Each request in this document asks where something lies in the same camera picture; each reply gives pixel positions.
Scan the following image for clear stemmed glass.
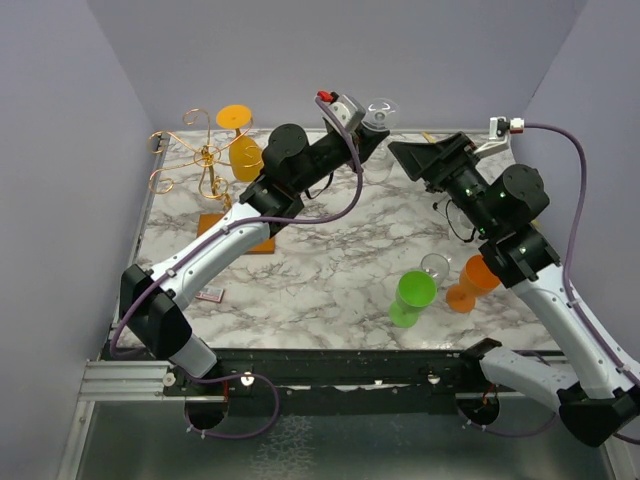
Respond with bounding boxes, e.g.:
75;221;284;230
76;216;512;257
420;253;450;289

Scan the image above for green plastic wine glass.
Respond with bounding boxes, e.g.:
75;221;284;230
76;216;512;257
389;270;438;328

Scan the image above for yellow plastic wine glass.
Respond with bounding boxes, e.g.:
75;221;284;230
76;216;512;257
216;104;263;183

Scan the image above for orange plastic wine glass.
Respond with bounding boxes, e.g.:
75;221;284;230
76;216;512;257
446;254;501;313

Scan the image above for gold wire glass rack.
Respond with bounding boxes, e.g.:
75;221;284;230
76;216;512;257
145;109;277;255

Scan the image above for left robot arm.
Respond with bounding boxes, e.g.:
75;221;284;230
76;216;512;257
118;123;389;395

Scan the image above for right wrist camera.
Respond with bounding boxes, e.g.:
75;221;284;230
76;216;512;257
474;116;525;158

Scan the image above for small red white box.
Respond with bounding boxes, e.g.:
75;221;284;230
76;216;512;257
196;287;225;303

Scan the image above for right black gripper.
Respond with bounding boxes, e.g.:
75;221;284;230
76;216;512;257
389;131;500;237

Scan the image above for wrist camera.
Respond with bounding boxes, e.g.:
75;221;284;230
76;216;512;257
474;116;525;158
317;90;365;133

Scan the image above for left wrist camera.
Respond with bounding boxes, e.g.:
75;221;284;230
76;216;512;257
317;90;365;133

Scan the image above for clear wine glass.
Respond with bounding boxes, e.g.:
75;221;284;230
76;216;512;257
362;95;403;185

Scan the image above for black metal base rail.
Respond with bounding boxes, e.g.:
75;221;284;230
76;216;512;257
99;344;571;416

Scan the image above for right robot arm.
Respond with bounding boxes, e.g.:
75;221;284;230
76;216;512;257
389;127;639;447

